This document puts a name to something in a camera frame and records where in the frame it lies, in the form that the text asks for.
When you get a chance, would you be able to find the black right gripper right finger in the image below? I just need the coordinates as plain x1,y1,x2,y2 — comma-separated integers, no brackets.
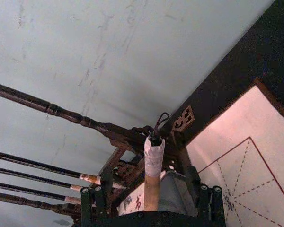
186,165,226,227

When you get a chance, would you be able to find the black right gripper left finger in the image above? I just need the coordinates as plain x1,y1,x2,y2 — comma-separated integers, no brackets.
80,166,115,227

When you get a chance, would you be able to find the bamboo brush with white tape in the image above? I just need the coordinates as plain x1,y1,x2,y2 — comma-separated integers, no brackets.
143,112,170,211

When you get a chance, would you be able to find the white writing mat, red grid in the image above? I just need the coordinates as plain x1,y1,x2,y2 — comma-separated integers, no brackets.
186,77,284,227

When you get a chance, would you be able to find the dark carved wooden brush rack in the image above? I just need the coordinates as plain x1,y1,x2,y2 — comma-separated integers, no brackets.
0,80,196,224

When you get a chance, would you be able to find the black calligraphy brush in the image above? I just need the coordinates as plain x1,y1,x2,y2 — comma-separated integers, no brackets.
0,166,128,190
0,181,83,204
0,149,102,185

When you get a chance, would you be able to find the black table cloth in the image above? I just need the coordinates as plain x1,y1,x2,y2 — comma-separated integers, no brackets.
164,0,284,148

